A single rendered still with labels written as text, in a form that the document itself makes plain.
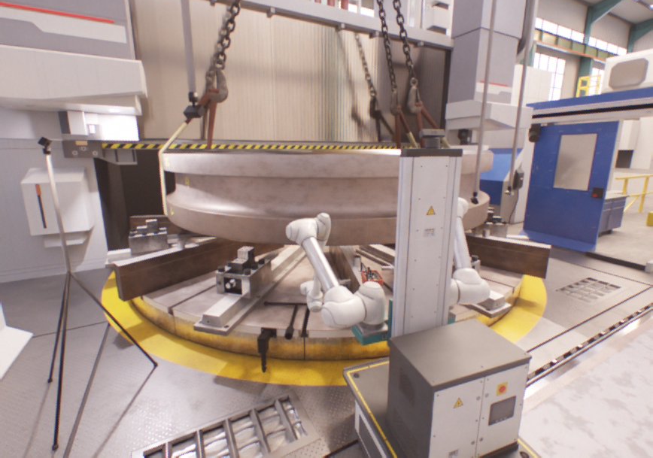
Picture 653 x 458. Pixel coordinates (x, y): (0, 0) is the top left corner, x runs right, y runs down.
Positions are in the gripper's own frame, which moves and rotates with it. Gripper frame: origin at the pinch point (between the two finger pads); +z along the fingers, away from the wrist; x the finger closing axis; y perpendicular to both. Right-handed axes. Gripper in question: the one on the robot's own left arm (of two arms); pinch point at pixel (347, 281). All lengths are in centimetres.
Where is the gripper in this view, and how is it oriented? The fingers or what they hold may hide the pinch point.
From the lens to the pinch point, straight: 244.7
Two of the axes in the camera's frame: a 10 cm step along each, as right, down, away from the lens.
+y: 1.2, 9.7, 2.2
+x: 1.2, 2.0, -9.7
